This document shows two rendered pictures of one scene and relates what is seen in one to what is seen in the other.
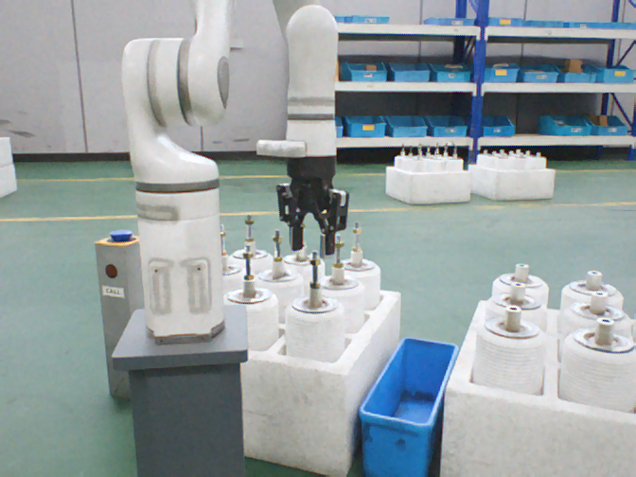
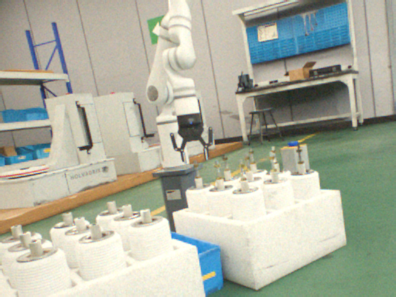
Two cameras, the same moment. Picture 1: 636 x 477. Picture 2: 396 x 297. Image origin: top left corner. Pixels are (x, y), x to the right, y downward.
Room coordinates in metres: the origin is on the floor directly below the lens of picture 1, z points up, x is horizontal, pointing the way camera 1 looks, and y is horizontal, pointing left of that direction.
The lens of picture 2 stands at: (1.67, -1.05, 0.47)
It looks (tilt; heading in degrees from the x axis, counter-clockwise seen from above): 9 degrees down; 123
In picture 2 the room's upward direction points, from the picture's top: 9 degrees counter-clockwise
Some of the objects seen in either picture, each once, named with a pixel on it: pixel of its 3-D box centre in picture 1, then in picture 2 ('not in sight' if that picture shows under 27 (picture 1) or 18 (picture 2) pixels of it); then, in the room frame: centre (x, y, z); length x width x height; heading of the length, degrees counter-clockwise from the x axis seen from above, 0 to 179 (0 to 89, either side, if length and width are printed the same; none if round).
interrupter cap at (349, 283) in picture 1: (338, 282); (221, 189); (0.94, -0.04, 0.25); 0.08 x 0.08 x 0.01
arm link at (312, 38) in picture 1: (311, 64); (178, 73); (0.83, 0.01, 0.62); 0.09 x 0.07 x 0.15; 6
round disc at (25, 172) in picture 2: not in sight; (25, 172); (-1.17, 0.65, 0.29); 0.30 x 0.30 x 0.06
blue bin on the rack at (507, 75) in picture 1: (490, 74); not in sight; (5.99, -1.81, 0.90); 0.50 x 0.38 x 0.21; 8
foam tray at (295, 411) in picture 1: (279, 355); (257, 227); (0.98, 0.07, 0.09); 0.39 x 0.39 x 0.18; 70
